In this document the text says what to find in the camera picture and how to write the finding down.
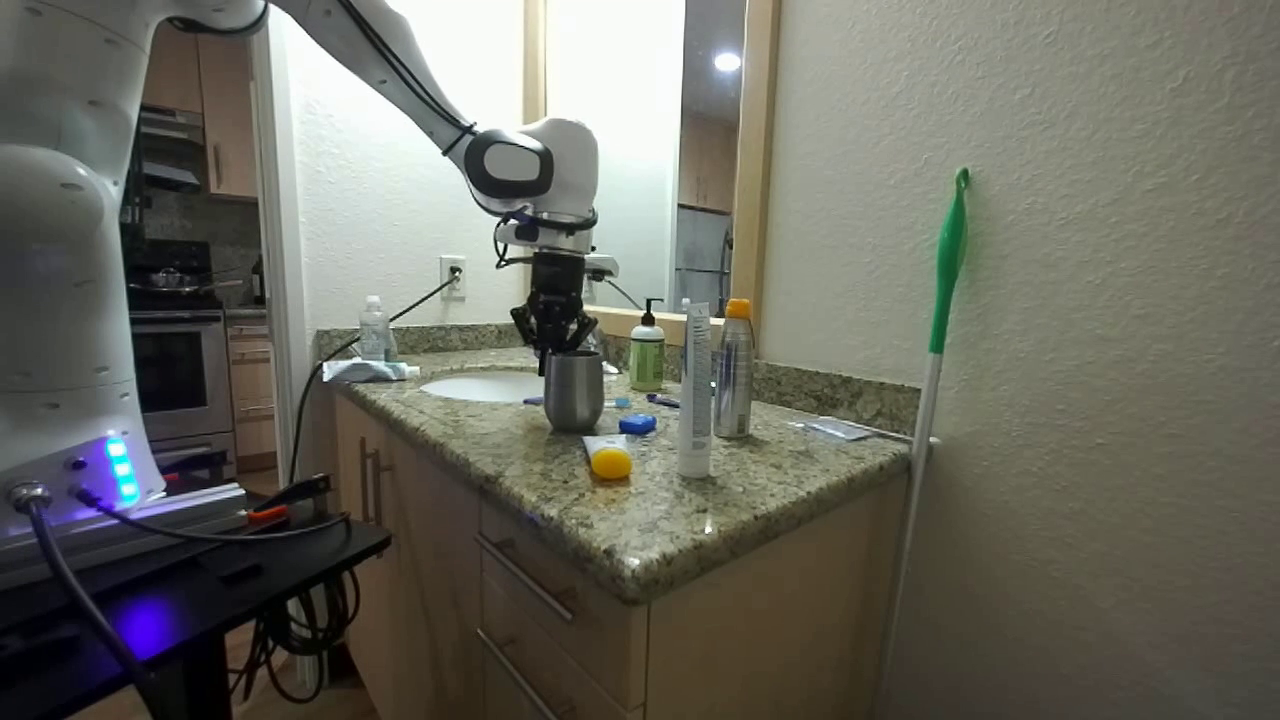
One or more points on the green soap pump bottle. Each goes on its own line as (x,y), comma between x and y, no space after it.
(647,355)

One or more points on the white tube yellow cap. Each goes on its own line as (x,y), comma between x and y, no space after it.
(609,458)

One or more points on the silver spray can orange cap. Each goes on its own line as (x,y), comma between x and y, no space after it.
(732,370)

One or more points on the blue bottle cap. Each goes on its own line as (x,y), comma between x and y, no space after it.
(637,426)

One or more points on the wooden framed mirror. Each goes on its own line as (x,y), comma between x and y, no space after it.
(679,96)

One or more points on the tall white tube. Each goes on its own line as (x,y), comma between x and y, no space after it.
(696,393)

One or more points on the white oval sink basin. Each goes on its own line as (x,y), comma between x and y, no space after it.
(490,387)

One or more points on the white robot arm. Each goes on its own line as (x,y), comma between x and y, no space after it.
(68,103)

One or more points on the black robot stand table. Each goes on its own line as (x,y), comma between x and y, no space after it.
(169,610)

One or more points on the kitchen oven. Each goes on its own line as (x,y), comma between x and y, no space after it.
(181,370)

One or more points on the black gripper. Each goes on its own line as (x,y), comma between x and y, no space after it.
(558,286)

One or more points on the wooden vanity cabinet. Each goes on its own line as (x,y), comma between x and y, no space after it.
(527,591)

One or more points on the orange black clamp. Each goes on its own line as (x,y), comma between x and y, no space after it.
(275,509)

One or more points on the silver metal cup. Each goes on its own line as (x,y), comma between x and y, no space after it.
(575,389)

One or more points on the clear plastic bottle white cap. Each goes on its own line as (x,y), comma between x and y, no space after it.
(373,330)

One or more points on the wall power outlet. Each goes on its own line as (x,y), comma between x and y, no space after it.
(452,274)

